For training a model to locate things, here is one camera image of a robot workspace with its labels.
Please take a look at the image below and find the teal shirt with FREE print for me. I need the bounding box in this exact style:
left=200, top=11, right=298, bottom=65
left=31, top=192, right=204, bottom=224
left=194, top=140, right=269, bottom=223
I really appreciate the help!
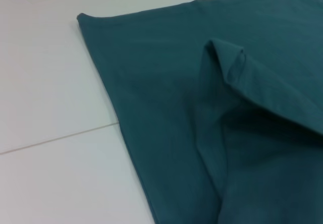
left=76, top=0, right=323, bottom=224

